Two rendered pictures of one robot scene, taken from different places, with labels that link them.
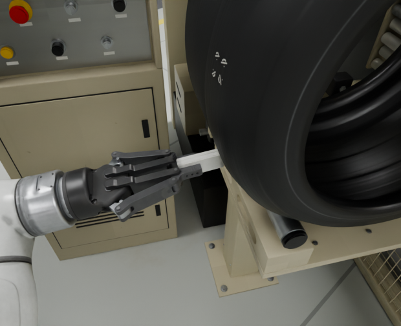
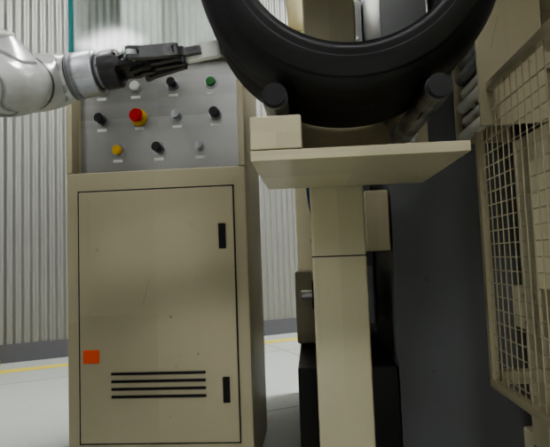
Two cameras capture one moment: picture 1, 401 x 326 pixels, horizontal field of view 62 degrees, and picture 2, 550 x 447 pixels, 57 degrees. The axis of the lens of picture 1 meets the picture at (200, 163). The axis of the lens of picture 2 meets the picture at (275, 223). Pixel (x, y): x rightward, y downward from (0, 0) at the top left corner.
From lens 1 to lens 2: 1.01 m
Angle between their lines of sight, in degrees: 51
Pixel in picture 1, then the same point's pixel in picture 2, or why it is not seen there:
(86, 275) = not seen: outside the picture
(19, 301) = (34, 65)
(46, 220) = (78, 60)
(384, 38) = (458, 105)
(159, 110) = (239, 214)
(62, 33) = (164, 137)
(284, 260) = (270, 126)
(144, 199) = (148, 47)
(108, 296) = not seen: outside the picture
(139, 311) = not seen: outside the picture
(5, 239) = (47, 59)
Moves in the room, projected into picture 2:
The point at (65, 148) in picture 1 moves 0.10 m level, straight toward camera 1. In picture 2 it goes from (134, 250) to (131, 249)
